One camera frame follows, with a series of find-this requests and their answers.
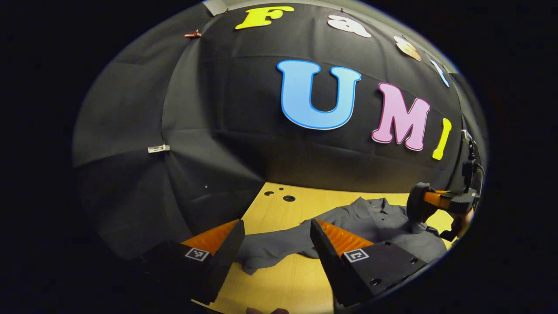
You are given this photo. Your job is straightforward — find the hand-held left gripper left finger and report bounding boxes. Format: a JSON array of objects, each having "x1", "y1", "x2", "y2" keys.
[{"x1": 142, "y1": 219, "x2": 245, "y2": 306}]

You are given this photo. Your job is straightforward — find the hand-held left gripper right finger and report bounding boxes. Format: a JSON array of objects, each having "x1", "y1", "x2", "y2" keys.
[{"x1": 310, "y1": 219, "x2": 430, "y2": 308}]

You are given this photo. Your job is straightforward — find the grey collared shirt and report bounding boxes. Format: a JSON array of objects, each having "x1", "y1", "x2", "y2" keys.
[{"x1": 235, "y1": 196, "x2": 449, "y2": 276}]

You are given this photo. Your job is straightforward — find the black backdrop cloth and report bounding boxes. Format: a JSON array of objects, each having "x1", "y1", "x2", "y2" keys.
[{"x1": 72, "y1": 2, "x2": 488, "y2": 262}]

